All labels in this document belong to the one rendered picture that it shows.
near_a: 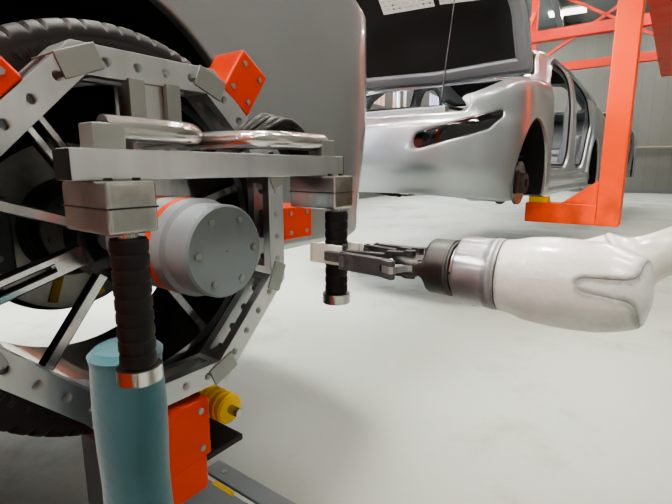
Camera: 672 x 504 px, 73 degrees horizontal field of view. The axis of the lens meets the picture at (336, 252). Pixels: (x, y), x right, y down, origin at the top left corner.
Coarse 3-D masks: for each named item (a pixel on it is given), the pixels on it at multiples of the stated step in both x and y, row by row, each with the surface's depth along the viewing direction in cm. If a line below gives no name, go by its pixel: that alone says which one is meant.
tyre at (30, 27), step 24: (24, 24) 60; (48, 24) 62; (72, 24) 64; (96, 24) 67; (0, 48) 58; (24, 48) 60; (120, 48) 70; (144, 48) 73; (168, 48) 77; (0, 408) 62; (24, 408) 65; (24, 432) 65; (48, 432) 68; (72, 432) 71
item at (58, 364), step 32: (64, 96) 80; (96, 96) 80; (32, 128) 64; (192, 192) 101; (224, 192) 92; (64, 224) 68; (64, 256) 69; (96, 256) 77; (0, 288) 63; (32, 288) 66; (96, 288) 73; (160, 288) 104; (64, 320) 71; (160, 320) 96; (192, 320) 89; (32, 352) 80; (64, 352) 85
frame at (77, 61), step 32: (32, 64) 57; (64, 64) 56; (96, 64) 59; (128, 64) 63; (160, 64) 67; (32, 96) 55; (192, 96) 76; (224, 96) 77; (0, 128) 52; (224, 128) 82; (256, 192) 90; (256, 224) 91; (256, 288) 90; (224, 320) 88; (256, 320) 88; (0, 352) 54; (224, 352) 83; (0, 384) 55; (32, 384) 57; (64, 384) 61; (192, 384) 78
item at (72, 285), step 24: (48, 144) 83; (72, 144) 87; (0, 168) 78; (24, 168) 81; (48, 168) 84; (0, 192) 78; (24, 192) 81; (48, 192) 84; (24, 240) 82; (48, 240) 81; (24, 264) 82; (48, 288) 86; (72, 288) 90
